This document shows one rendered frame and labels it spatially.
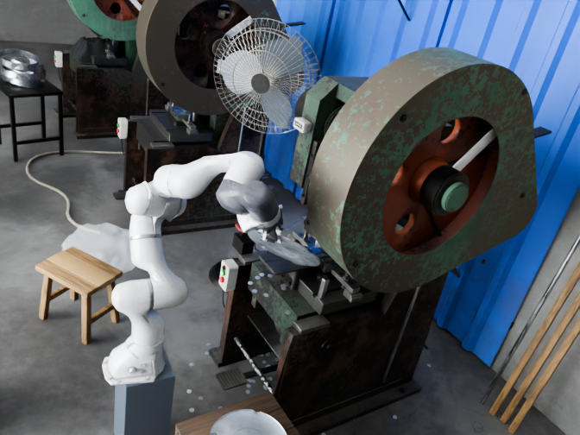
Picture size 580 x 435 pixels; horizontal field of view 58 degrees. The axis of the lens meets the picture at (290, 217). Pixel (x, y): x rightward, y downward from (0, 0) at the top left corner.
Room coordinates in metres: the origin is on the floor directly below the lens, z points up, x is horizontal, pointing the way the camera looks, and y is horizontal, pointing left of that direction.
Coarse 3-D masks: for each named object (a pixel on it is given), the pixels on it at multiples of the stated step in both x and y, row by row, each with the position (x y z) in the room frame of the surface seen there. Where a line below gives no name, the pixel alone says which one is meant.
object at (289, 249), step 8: (248, 232) 1.66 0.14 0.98; (256, 232) 1.61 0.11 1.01; (256, 240) 1.69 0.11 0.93; (288, 240) 1.55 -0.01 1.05; (264, 248) 1.74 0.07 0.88; (272, 248) 1.70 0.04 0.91; (280, 248) 1.68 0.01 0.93; (288, 248) 1.63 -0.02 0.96; (296, 248) 1.58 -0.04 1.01; (304, 248) 1.55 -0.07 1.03; (288, 256) 1.70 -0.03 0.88; (296, 256) 1.67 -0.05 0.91; (304, 256) 1.62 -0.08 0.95; (312, 256) 1.58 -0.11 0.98; (304, 264) 1.71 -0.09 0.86; (312, 264) 1.66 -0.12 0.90
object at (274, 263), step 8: (264, 256) 1.83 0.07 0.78; (272, 256) 1.84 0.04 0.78; (280, 256) 1.85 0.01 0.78; (272, 264) 1.78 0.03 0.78; (280, 264) 1.79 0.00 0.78; (288, 264) 1.81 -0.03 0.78; (296, 264) 1.82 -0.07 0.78; (320, 264) 1.86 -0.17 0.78; (272, 272) 1.74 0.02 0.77; (280, 272) 1.74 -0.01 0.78; (288, 272) 1.76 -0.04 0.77; (296, 272) 1.82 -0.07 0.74; (304, 272) 1.84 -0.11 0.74; (288, 280) 1.84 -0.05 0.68; (296, 280) 1.82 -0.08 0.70; (296, 288) 1.83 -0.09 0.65
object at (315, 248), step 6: (312, 246) 1.99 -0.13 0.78; (318, 246) 2.00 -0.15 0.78; (318, 252) 1.95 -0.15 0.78; (324, 252) 1.97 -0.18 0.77; (324, 258) 1.91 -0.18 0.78; (330, 258) 1.92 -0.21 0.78; (324, 264) 1.88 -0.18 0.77; (330, 264) 1.88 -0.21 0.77; (336, 264) 1.90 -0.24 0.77; (324, 270) 1.87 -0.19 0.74; (330, 270) 1.89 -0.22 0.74
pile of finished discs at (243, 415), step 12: (228, 420) 1.34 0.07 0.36; (240, 420) 1.35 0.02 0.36; (252, 420) 1.36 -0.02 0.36; (264, 420) 1.37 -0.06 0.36; (276, 420) 1.38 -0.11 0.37; (216, 432) 1.27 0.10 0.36; (228, 432) 1.28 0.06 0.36; (240, 432) 1.29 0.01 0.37; (252, 432) 1.30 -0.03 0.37; (264, 432) 1.32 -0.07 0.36; (276, 432) 1.33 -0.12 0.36
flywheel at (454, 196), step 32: (480, 128) 1.75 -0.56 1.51; (416, 160) 1.59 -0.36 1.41; (448, 160) 1.69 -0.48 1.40; (480, 160) 1.79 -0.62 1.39; (416, 192) 1.57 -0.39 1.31; (448, 192) 1.52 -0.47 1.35; (480, 192) 1.80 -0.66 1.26; (384, 224) 1.56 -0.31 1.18; (416, 224) 1.66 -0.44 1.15; (448, 224) 1.77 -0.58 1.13
